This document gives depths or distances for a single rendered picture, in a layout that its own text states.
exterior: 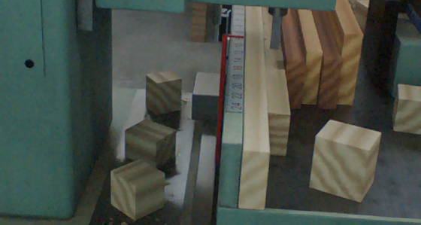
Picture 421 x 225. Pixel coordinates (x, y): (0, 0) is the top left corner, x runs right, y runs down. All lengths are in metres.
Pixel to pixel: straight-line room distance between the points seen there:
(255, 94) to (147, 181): 0.15
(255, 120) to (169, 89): 0.35
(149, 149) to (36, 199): 0.15
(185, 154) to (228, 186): 0.29
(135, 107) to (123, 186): 0.24
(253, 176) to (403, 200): 0.12
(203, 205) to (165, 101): 0.24
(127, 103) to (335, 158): 0.43
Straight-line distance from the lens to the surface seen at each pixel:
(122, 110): 0.90
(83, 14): 0.63
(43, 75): 0.62
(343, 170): 0.55
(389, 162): 0.62
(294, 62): 0.68
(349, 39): 0.69
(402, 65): 0.74
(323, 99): 0.70
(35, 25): 0.60
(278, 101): 0.61
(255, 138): 0.52
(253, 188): 0.52
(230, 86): 0.59
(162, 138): 0.77
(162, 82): 0.88
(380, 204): 0.56
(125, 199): 0.69
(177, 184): 0.75
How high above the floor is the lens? 1.19
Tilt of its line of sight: 25 degrees down
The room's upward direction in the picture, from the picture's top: 3 degrees clockwise
